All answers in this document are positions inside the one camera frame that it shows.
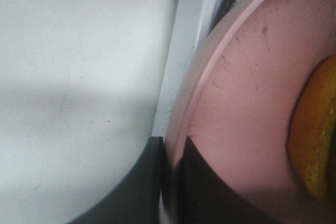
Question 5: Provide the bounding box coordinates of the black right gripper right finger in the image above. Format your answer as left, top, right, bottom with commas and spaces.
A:
177, 137, 335, 223

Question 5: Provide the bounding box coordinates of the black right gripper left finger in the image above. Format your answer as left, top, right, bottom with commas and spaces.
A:
71, 136, 163, 223

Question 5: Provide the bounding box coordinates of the pink round plate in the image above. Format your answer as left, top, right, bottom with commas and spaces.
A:
163, 0, 335, 223

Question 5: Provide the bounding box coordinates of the toy burger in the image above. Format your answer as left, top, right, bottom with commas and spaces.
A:
287, 56, 335, 209

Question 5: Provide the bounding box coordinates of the white microwave oven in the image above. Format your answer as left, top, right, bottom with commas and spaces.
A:
151, 0, 223, 136

